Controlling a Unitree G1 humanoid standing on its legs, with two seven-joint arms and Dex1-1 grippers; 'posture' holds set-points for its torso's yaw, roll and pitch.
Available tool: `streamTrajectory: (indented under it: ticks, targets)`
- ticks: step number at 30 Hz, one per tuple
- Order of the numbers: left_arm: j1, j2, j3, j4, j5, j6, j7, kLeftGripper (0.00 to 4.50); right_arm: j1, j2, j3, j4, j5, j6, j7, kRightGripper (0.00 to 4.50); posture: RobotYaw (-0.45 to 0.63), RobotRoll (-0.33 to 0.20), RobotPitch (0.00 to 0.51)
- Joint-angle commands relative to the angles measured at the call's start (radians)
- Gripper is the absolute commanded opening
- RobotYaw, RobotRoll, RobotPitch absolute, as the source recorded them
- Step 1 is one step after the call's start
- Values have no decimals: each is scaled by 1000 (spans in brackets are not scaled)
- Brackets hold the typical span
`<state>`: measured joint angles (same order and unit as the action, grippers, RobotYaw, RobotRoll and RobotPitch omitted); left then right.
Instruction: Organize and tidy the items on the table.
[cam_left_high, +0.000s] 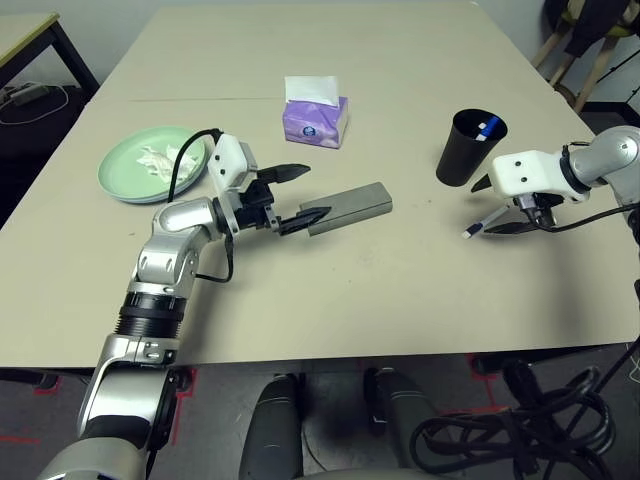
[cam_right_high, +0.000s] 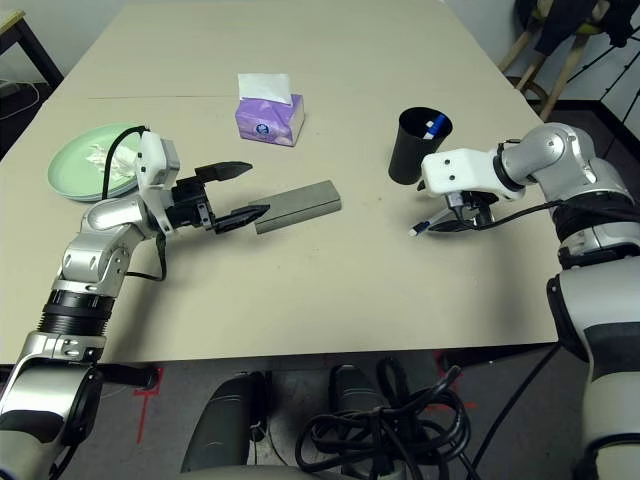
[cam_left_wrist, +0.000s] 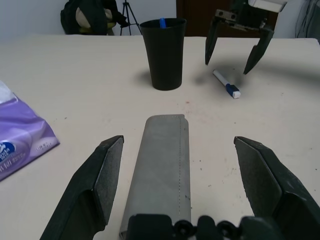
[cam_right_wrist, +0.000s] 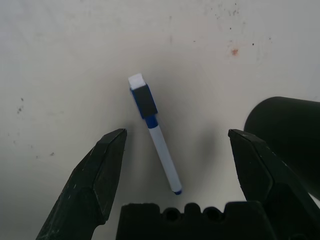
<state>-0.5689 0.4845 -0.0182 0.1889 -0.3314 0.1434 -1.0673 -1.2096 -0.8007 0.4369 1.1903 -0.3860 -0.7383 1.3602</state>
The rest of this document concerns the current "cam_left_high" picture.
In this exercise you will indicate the yellow-green stool cushion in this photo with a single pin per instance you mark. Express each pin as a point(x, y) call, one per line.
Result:
point(619, 31)

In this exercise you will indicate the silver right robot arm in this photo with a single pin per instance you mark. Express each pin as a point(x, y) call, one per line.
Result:
point(610, 155)

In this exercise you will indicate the white tissue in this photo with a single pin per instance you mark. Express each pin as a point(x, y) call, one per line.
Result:
point(157, 160)

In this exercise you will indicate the robot left leg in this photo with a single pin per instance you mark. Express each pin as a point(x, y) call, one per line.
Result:
point(272, 430)

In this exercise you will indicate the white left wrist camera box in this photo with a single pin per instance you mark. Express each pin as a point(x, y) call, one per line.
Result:
point(227, 160)

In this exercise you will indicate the grey glasses case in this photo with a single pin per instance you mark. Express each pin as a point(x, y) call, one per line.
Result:
point(360, 202)

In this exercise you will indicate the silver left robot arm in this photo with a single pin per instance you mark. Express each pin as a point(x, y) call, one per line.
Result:
point(180, 220)

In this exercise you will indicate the purple tissue pack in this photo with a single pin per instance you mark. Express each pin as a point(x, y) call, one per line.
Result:
point(312, 125)

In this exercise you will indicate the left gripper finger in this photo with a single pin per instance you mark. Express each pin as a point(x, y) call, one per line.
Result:
point(305, 220)
point(285, 172)

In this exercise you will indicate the beige side table black frame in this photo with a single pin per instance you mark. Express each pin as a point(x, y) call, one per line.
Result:
point(25, 35)

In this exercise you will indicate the light green plate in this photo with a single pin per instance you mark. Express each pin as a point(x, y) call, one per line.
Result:
point(125, 165)

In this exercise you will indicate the black cup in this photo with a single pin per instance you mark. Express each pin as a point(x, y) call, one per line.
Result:
point(457, 160)

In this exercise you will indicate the grey robot torso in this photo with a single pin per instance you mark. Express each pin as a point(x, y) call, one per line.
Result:
point(350, 475)

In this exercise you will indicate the wooden stool with black jacket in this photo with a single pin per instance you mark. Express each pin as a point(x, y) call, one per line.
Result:
point(585, 25)

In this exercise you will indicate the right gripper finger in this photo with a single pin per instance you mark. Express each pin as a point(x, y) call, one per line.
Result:
point(482, 184)
point(512, 229)

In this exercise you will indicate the robot right leg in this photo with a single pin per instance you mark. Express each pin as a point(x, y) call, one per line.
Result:
point(400, 405)

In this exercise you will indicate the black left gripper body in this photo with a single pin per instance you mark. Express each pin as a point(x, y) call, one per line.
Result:
point(255, 207)

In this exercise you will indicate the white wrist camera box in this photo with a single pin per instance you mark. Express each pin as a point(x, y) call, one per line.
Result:
point(525, 170)
point(227, 160)

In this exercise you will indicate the black floor stand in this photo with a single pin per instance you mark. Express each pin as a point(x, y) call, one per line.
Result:
point(615, 107)

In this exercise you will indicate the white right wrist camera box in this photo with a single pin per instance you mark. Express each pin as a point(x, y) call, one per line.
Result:
point(525, 170)

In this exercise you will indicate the robot leg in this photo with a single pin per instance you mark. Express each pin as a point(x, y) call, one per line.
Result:
point(400, 405)
point(272, 430)

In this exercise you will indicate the grey power strip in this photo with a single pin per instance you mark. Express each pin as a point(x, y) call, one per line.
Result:
point(27, 94)

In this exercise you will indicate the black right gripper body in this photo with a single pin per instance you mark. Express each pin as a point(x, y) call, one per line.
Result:
point(542, 207)

